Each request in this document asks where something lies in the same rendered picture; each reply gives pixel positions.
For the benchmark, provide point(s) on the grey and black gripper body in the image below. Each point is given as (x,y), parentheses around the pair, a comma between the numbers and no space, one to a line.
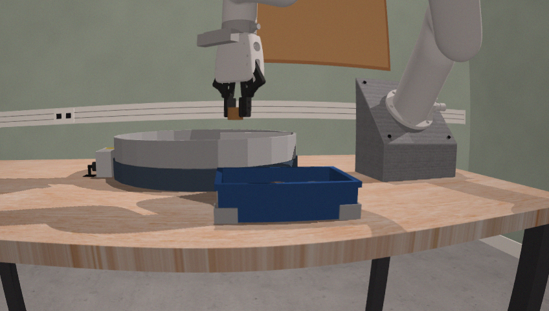
(235,62)

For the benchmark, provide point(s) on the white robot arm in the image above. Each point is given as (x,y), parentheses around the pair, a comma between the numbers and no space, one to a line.
(451,32)

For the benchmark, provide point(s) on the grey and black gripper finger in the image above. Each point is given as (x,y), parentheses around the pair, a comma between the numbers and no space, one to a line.
(227,94)
(247,91)

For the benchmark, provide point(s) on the blue plastic crate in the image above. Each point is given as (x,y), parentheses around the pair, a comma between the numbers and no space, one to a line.
(249,189)

